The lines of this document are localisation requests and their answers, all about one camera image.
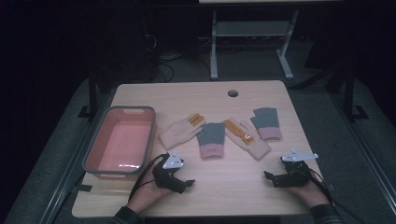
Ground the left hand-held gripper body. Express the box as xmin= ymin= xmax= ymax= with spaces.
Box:
xmin=151 ymin=150 xmax=185 ymax=190

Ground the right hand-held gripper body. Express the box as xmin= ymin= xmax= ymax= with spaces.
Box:
xmin=275 ymin=148 xmax=318 ymax=189

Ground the beige glove with orange stripe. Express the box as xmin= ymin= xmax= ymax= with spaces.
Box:
xmin=223 ymin=117 xmax=272 ymax=161

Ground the beige glove with orange fingers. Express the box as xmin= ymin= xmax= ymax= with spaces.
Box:
xmin=158 ymin=113 xmax=206 ymax=151

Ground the grey and pink fingerless glove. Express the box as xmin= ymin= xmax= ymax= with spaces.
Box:
xmin=195 ymin=121 xmax=227 ymax=161
xmin=249 ymin=107 xmax=283 ymax=142

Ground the pink bin with grey rim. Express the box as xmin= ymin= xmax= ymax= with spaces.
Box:
xmin=82 ymin=105 xmax=157 ymax=181

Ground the person's right hand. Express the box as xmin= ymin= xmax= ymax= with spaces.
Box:
xmin=288 ymin=181 xmax=331 ymax=208

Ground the person's left hand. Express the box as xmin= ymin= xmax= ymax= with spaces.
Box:
xmin=126 ymin=171 xmax=174 ymax=214

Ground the grey metal stand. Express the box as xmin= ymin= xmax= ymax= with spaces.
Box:
xmin=209 ymin=8 xmax=300 ymax=81

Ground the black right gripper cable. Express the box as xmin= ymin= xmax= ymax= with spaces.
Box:
xmin=298 ymin=167 xmax=365 ymax=224

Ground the black metal post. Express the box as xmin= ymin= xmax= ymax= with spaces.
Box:
xmin=344 ymin=60 xmax=370 ymax=121
xmin=78 ymin=66 xmax=98 ymax=119

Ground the floor cables bundle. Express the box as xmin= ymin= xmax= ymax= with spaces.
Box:
xmin=144 ymin=32 xmax=213 ymax=83

